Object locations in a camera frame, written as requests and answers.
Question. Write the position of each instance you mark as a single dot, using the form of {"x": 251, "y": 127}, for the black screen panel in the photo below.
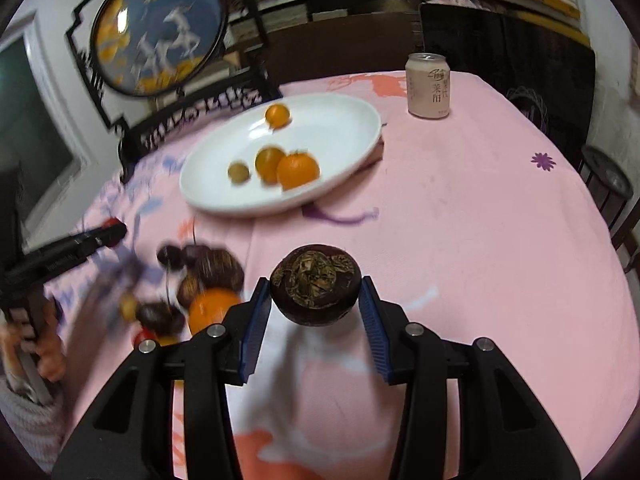
{"x": 547, "y": 76}

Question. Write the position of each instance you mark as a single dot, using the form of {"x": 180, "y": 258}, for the person's left hand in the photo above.
{"x": 49, "y": 348}

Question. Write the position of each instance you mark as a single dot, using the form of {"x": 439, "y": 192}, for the dark wooden chair right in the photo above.
{"x": 625, "y": 237}

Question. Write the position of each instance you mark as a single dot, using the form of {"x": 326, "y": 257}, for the yellow orange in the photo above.
{"x": 266, "y": 164}
{"x": 277, "y": 116}

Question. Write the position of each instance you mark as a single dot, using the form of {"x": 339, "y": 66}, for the pink printed tablecloth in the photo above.
{"x": 476, "y": 225}

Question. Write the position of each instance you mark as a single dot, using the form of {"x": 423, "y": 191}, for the brown water chestnut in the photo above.
{"x": 189, "y": 288}

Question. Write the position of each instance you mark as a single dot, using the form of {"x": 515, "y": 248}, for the dark cherry with stem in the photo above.
{"x": 192, "y": 249}

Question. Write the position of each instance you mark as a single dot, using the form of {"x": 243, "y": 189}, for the large mandarin orange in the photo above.
{"x": 210, "y": 307}

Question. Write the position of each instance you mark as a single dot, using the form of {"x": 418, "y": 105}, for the round deer painting screen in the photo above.
{"x": 144, "y": 48}

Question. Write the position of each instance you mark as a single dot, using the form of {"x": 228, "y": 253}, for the window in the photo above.
{"x": 39, "y": 135}

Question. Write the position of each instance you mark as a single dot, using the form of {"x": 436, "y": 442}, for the pink beverage can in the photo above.
{"x": 428, "y": 85}

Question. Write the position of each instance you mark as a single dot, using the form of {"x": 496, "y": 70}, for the white knitted sleeve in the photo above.
{"x": 39, "y": 428}

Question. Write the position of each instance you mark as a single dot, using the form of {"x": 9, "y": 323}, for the red cherry tomato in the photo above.
{"x": 143, "y": 335}
{"x": 114, "y": 239}

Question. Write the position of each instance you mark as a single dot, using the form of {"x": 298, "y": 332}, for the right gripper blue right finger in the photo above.
{"x": 379, "y": 343}

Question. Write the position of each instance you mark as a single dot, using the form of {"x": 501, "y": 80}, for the mandarin orange with stem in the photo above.
{"x": 297, "y": 169}

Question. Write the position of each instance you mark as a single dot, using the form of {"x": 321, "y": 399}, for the dark oblong plum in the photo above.
{"x": 160, "y": 318}

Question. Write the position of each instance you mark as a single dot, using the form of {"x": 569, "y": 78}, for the large dark dried fruit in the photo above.
{"x": 315, "y": 285}

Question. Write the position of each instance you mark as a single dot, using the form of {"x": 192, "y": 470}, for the dark wrinkled passion fruit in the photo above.
{"x": 218, "y": 268}

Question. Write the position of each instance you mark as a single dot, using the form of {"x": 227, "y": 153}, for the brown longan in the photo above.
{"x": 238, "y": 173}
{"x": 128, "y": 305}

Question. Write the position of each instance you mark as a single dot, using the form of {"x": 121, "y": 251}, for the round black stool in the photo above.
{"x": 608, "y": 185}

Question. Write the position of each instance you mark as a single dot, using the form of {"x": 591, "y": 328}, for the white oval plate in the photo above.
{"x": 339, "y": 132}

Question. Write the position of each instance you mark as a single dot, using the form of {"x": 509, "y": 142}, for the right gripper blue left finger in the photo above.
{"x": 260, "y": 308}

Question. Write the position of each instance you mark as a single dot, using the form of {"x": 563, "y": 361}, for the black carved wooden stand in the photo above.
{"x": 143, "y": 125}

